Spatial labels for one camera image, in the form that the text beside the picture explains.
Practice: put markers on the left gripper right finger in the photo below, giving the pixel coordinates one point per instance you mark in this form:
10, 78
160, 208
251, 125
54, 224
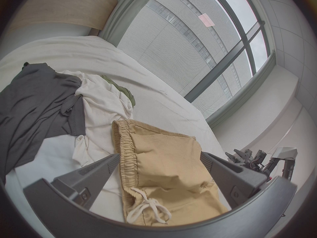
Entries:
232, 180

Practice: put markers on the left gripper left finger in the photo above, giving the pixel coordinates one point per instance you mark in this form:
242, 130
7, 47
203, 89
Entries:
86, 180

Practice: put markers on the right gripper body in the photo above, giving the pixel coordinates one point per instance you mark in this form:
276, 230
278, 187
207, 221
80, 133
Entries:
245, 159

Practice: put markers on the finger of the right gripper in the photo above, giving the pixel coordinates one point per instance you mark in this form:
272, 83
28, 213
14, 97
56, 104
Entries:
232, 157
239, 152

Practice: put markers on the tan shorts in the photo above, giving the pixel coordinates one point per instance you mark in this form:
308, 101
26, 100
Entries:
168, 162

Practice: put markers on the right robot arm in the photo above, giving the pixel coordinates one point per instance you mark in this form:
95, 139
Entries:
284, 155

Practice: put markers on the bed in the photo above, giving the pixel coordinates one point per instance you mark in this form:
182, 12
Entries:
148, 71

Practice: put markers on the pale blue garment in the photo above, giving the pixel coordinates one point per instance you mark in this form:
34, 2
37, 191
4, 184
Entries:
54, 152

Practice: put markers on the grey-green curtain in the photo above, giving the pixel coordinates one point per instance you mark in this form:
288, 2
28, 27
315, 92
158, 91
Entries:
247, 100
128, 11

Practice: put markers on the cream garment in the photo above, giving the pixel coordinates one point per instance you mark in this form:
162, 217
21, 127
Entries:
104, 105

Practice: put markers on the black garment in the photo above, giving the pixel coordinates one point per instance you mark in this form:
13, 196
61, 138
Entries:
32, 103

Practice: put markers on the olive green garment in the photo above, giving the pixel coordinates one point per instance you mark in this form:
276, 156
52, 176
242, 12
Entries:
123, 92

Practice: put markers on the window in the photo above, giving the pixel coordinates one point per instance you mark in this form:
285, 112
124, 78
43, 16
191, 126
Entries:
185, 46

